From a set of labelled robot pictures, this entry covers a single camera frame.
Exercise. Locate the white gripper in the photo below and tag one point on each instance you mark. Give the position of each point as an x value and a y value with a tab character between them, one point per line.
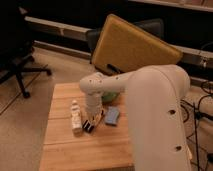
93	105

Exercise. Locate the black striped eraser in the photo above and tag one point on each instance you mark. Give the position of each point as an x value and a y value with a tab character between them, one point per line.
92	122

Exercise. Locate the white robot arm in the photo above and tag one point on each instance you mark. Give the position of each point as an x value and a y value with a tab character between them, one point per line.
152	99

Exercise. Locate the green bowl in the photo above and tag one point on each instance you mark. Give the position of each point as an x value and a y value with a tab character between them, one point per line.
108	97

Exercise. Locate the blue sponge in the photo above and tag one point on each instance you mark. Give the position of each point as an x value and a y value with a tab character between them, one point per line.
112	115

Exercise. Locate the white toy bottle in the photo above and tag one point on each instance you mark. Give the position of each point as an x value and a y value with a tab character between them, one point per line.
76	120

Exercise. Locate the wooden table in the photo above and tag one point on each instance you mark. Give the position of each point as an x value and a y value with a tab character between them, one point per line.
107	148

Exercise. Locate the yellow padded panel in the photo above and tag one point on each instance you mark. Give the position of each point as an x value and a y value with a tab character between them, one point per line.
123	47

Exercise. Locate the black office chair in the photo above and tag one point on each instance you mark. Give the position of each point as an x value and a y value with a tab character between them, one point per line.
16	44

